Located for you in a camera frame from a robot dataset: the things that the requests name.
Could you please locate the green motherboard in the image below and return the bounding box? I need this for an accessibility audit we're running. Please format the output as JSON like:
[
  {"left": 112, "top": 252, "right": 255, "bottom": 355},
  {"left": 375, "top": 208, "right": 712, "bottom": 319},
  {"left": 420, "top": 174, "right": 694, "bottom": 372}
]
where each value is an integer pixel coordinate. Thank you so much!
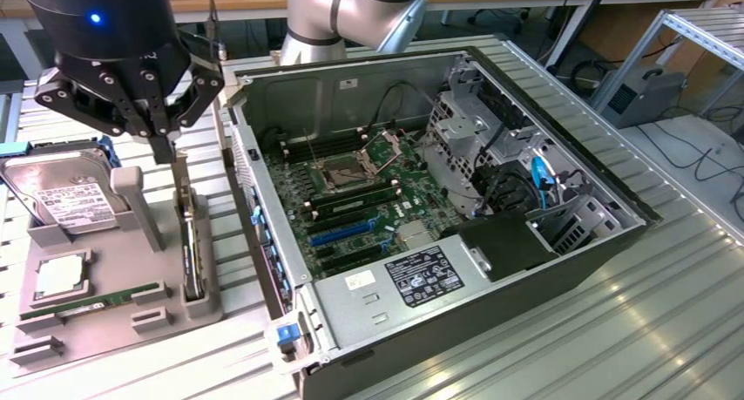
[{"left": 259, "top": 127, "right": 467, "bottom": 279}]

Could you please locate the graphics card with silver bracket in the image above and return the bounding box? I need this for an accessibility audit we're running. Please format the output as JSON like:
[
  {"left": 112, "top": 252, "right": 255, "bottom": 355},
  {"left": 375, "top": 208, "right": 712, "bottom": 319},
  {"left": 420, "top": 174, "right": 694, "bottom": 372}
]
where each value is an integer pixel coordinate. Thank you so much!
[{"left": 171, "top": 151, "right": 208, "bottom": 301}]

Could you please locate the black slanted pole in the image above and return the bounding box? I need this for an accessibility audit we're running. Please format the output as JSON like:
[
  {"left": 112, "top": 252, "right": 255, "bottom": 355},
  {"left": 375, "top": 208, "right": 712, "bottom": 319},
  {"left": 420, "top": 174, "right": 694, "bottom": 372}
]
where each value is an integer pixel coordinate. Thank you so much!
[{"left": 546, "top": 0, "right": 615, "bottom": 68}]

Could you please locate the silver CPU chip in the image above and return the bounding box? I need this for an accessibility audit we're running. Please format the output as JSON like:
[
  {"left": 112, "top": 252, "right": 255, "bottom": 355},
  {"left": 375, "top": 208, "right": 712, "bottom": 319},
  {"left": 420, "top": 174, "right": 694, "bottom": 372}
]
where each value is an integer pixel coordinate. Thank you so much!
[{"left": 32, "top": 254, "right": 90, "bottom": 302}]

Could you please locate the blue flat wire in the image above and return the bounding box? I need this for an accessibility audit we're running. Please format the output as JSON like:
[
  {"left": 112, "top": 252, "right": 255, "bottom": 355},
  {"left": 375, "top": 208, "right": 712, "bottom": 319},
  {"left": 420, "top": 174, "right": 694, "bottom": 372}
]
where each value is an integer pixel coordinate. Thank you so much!
[{"left": 530, "top": 155, "right": 554, "bottom": 209}]

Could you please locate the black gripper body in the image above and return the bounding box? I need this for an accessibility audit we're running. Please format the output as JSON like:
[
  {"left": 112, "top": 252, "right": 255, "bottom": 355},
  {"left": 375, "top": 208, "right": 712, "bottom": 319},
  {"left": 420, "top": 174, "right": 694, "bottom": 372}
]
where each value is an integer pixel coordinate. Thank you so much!
[{"left": 16, "top": 0, "right": 195, "bottom": 137}]

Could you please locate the silver hard disk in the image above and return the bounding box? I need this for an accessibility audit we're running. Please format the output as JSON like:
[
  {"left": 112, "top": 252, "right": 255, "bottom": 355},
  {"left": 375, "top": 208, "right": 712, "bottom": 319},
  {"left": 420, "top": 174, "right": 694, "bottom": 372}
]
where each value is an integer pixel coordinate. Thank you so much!
[{"left": 0, "top": 149, "right": 132, "bottom": 235}]

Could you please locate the aluminium frame table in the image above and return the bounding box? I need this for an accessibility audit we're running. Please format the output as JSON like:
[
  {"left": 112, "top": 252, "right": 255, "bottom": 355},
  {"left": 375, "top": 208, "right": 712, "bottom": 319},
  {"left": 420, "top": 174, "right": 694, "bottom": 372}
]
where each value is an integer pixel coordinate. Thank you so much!
[{"left": 598, "top": 6, "right": 744, "bottom": 122}]

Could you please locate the metal disk bay cage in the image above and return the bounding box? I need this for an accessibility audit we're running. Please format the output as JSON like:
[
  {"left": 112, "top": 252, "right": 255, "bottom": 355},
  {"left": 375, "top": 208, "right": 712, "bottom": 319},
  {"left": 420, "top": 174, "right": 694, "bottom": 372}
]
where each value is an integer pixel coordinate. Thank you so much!
[{"left": 422, "top": 90, "right": 548, "bottom": 218}]

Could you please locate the RAM stick with white label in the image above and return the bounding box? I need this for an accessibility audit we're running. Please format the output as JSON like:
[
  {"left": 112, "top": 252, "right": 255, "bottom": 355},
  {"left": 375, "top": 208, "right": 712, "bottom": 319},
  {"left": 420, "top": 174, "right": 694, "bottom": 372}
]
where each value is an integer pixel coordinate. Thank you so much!
[{"left": 314, "top": 190, "right": 403, "bottom": 220}]

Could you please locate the grey power supply unit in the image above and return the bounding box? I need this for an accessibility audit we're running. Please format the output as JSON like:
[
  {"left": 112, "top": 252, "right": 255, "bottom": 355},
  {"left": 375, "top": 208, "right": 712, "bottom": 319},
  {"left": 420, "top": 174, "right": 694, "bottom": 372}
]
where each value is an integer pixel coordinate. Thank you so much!
[{"left": 311, "top": 234, "right": 495, "bottom": 353}]

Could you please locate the black office chair base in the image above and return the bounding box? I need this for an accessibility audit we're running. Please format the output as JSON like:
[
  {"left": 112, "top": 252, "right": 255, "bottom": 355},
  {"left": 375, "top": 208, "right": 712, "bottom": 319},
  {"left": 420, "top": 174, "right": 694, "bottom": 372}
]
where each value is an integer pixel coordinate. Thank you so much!
[{"left": 464, "top": 7, "right": 531, "bottom": 26}]

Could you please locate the green RAM stick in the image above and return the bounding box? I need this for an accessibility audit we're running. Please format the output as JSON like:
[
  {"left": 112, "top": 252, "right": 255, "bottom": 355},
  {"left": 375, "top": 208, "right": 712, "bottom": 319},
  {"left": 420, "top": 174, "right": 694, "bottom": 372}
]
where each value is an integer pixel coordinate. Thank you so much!
[{"left": 20, "top": 281, "right": 162, "bottom": 321}]

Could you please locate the metal socket cover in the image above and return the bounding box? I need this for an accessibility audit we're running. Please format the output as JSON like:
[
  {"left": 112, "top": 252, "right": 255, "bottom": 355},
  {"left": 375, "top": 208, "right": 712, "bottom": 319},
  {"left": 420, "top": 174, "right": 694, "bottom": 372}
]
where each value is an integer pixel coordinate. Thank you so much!
[{"left": 359, "top": 129, "right": 404, "bottom": 175}]

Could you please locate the blue expansion slot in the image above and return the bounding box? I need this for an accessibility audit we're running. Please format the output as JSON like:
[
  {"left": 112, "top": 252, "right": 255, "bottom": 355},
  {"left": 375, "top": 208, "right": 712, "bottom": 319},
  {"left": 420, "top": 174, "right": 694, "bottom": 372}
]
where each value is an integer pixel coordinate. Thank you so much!
[{"left": 311, "top": 225, "right": 379, "bottom": 247}]

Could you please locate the black wire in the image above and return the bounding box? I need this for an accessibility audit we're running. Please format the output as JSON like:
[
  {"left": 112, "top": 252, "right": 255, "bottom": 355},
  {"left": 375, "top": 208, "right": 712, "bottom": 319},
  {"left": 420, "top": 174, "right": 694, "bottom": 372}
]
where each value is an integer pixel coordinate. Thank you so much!
[{"left": 370, "top": 81, "right": 412, "bottom": 133}]

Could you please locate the CPU socket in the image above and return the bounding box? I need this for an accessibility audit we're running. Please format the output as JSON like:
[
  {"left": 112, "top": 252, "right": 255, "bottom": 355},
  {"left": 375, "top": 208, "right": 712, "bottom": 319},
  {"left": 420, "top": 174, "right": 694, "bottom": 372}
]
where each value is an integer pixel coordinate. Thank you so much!
[{"left": 316, "top": 155, "right": 374, "bottom": 193}]

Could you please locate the open black PC case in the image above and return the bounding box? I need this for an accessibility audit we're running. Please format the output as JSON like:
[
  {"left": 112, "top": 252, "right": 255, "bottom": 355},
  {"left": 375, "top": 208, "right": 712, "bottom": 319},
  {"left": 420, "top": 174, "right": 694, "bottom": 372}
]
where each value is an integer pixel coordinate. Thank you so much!
[{"left": 207, "top": 45, "right": 664, "bottom": 400}]

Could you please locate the black plastic shroud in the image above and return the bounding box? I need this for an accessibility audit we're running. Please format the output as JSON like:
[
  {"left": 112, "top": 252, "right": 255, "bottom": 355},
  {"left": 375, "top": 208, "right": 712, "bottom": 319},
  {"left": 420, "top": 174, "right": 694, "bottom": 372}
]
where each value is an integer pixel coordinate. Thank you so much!
[{"left": 440, "top": 212, "right": 559, "bottom": 283}]

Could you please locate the silver finned heatsink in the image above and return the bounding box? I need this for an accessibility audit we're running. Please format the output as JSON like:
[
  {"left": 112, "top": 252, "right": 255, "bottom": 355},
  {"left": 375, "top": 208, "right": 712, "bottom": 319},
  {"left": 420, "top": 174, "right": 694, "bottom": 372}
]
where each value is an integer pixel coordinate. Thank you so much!
[{"left": 398, "top": 225, "right": 435, "bottom": 248}]

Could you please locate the grey machine with handle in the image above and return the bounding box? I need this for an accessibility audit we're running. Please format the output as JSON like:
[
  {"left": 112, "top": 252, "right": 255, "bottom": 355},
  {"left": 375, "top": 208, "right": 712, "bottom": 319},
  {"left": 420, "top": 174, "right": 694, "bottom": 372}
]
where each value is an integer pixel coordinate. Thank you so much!
[{"left": 592, "top": 67, "right": 691, "bottom": 130}]

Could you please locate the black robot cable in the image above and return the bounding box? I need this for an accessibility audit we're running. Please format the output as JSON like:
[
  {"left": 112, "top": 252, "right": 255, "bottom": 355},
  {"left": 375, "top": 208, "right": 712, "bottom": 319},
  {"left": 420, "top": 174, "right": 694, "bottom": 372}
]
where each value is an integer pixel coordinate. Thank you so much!
[{"left": 206, "top": 0, "right": 228, "bottom": 64}]

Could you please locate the grey parts rack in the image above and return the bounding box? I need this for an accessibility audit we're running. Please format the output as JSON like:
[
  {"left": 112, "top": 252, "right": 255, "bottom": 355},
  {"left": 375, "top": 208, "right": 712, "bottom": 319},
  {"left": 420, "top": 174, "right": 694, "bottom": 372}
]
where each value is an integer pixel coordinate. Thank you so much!
[{"left": 8, "top": 164, "right": 226, "bottom": 377}]

